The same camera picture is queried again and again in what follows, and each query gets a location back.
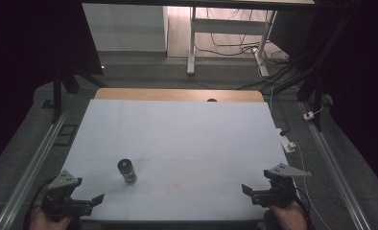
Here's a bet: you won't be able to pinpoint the aluminium rail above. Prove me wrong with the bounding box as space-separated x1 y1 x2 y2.
0 107 70 230
297 101 372 230

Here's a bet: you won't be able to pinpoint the white power strip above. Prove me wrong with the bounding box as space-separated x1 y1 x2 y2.
275 127 297 154

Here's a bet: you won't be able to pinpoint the white cabinet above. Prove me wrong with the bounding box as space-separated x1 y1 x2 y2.
82 3 169 53

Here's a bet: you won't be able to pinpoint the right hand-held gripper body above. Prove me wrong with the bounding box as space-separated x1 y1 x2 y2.
257 163 313 209

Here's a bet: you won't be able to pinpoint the white desk frame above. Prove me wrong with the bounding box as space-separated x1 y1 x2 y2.
186 6 278 78

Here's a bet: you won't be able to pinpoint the black floor plate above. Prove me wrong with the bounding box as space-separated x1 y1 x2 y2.
53 124 79 148

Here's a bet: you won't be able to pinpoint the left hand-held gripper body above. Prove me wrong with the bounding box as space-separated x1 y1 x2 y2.
41 170 94 222

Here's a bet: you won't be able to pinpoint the white table sheet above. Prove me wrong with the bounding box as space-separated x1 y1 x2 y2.
61 98 290 222

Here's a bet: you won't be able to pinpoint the person's right hand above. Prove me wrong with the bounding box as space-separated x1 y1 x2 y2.
268 200 308 230

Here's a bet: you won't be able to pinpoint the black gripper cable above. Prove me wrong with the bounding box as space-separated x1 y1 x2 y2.
292 186 313 230
23 174 58 230

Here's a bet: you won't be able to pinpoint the black metal stand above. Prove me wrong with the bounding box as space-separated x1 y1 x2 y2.
50 60 108 125
295 12 351 132

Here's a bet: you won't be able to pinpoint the black cables on floor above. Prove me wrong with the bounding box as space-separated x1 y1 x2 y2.
194 8 301 91

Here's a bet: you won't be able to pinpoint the wooden table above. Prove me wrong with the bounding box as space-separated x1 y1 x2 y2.
94 87 266 104

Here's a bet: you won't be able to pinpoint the white cable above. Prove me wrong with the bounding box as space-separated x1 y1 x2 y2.
293 141 333 230

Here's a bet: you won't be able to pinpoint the person's left hand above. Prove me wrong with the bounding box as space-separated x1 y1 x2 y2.
28 206 74 230

